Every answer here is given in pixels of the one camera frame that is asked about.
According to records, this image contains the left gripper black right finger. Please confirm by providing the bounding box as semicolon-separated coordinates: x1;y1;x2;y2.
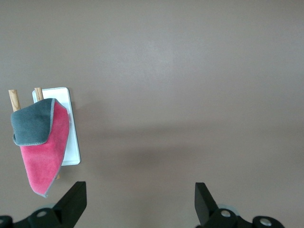
195;182;286;228

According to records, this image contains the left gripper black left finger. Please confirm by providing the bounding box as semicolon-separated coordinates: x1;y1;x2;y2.
0;181;87;228

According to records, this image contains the pink and grey towel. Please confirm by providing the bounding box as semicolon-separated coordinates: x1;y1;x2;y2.
10;97;72;199

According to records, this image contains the white rack with wooden bars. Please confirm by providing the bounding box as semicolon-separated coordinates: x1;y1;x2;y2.
8;86;82;180

